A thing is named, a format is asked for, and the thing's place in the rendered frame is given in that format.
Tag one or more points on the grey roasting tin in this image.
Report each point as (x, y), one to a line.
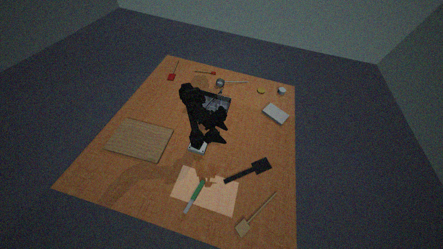
(225, 101)

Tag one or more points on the grey cylinder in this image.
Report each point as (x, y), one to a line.
(281, 91)

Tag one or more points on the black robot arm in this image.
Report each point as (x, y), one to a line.
(193, 98)

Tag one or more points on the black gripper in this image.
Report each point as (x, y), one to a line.
(213, 135)

